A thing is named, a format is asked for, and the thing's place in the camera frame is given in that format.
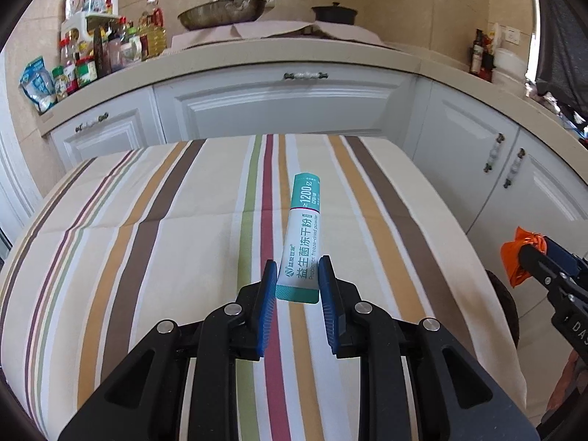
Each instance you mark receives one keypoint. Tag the striped tablecloth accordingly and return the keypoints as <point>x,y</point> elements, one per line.
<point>173,232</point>

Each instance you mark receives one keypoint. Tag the cabinet door handle left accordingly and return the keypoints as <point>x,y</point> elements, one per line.
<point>494,152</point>

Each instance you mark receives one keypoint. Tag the steel frying pan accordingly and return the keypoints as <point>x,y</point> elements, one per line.
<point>221,13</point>

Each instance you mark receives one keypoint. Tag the left drawer handle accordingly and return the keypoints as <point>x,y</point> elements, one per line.
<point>86,125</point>

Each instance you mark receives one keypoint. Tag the blue white snack bag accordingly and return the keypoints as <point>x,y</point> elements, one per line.
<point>37,85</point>

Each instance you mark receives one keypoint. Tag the white stacked bowls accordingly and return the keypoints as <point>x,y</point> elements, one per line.
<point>510,64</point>

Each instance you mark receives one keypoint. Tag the person's right hand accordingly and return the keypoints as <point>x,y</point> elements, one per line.
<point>574,377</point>

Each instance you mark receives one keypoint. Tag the cabinet door handle right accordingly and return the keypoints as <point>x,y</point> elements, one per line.
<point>514,168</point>

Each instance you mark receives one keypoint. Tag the green white probiotic sachet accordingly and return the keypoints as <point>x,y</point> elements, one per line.
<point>298,274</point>

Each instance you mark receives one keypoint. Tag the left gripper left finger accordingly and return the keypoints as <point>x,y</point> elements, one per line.
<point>142,397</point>

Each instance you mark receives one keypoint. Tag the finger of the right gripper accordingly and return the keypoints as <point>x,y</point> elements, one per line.
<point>549,275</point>
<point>565,260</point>

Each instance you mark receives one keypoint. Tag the wall power socket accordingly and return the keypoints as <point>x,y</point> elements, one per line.
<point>512,35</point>

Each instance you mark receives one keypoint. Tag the black casserole pot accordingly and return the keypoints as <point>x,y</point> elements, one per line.
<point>335,13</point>

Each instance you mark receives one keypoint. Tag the dark grey hanging cloth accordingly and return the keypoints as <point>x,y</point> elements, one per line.
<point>562,61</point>

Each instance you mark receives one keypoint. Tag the pink stove cover cloth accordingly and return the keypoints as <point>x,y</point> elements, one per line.
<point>274,29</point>

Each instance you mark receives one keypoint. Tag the cooking oil bottle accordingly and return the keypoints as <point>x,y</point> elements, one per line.
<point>152,31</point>

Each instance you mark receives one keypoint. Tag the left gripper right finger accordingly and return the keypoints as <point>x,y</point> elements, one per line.
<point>416,379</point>

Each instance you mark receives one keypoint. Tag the white spice rack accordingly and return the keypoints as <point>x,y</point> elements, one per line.
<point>80,28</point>

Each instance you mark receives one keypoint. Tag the middle drawer handle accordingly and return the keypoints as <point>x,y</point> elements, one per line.
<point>305,76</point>

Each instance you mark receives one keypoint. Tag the drawer handle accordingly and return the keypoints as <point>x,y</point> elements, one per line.
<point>86,125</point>
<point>305,76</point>

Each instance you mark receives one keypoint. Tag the cabinet door handle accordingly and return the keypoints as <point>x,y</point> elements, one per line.
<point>494,152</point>
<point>514,168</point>

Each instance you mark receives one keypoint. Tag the dark sauce bottle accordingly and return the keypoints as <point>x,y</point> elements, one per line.
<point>476,54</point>

